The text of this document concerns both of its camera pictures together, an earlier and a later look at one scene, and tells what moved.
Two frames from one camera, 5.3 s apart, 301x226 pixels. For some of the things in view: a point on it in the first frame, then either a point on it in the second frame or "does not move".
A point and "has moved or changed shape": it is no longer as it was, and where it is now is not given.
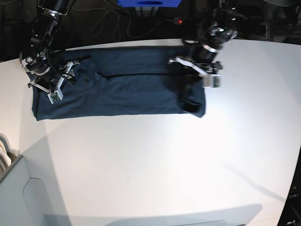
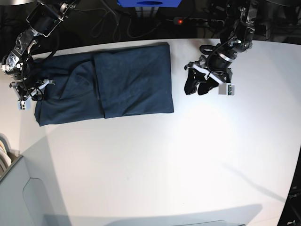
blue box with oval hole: [149, 3] does not move
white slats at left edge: [3, 154] does not move
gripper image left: [51, 81] to [35, 88]
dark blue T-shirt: [123, 80] has moved or changed shape
